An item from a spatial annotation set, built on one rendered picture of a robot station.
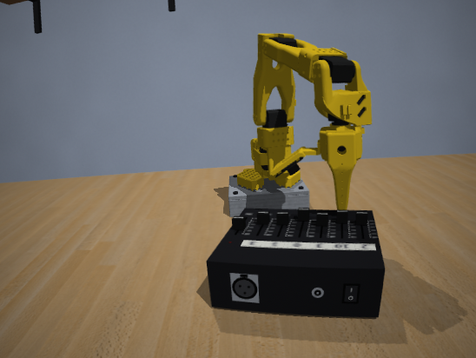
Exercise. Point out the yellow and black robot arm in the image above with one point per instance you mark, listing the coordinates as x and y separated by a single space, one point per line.
322 67

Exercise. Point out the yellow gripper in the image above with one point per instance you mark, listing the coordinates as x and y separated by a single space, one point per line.
341 147

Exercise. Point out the black lighting desk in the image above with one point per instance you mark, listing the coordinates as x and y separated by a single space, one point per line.
300 262

